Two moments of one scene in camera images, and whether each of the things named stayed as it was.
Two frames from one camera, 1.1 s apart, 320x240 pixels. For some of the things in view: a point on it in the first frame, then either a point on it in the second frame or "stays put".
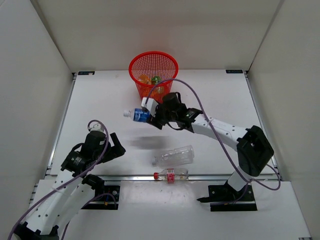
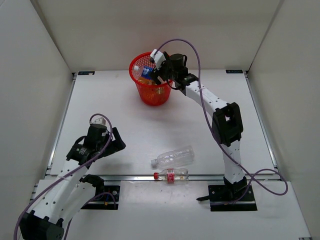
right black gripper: x=155 y=120 to x=167 y=62
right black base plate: x=226 y=198 stays put
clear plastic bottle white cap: x=180 y=155 stays put
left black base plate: x=112 y=195 stays put
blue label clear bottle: x=138 y=114 to x=146 y=71
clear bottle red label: x=171 y=175 stays put
